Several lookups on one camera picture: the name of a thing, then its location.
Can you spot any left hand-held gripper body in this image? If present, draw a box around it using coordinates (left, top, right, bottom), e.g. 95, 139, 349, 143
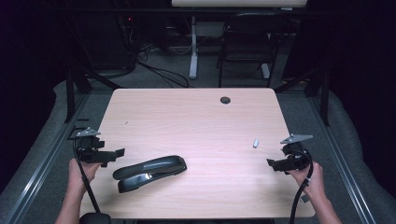
74, 126, 108, 164

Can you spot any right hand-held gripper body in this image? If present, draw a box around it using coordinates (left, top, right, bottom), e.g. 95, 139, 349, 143
279, 133, 314, 172

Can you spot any black stapler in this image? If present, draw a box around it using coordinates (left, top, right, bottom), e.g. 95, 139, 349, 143
112, 155, 188, 194

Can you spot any person's left hand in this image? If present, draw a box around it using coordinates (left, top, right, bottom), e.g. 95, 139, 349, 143
68, 158, 102, 194

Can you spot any person's right hand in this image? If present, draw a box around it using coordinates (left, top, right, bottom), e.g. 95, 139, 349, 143
287, 161, 327, 203

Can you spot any black tape square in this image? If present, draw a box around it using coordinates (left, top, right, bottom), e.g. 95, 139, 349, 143
66, 124, 88, 141

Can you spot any black metal stand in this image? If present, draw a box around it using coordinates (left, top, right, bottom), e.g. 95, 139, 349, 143
274, 66, 332, 127
64, 64, 123, 123

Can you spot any black seat cushion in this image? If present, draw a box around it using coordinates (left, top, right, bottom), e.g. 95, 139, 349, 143
78, 212, 112, 224

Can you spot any dark equipment with red light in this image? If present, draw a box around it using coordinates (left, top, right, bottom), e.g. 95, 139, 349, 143
73, 12, 138, 72

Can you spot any black folding chair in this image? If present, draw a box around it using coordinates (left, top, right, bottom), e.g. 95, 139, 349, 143
217, 12, 289, 89

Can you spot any white standing desk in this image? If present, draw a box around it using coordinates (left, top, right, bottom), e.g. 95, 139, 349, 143
171, 0, 308, 80

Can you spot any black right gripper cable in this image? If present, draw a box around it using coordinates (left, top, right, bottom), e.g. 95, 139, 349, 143
289, 149, 315, 224

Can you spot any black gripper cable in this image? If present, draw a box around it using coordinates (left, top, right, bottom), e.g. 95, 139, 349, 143
73, 138, 103, 215
289, 149, 315, 224

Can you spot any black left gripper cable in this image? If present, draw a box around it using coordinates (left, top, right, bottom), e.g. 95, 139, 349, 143
73, 138, 103, 215

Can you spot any aluminium floor rail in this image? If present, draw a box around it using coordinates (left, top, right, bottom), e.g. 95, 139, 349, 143
2, 92, 92, 224
307, 95, 378, 224

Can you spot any black floor cable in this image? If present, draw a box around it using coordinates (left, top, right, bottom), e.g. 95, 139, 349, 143
136, 60, 191, 89

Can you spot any tangled cable bundle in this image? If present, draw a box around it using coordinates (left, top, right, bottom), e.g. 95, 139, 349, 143
135, 42, 164, 63

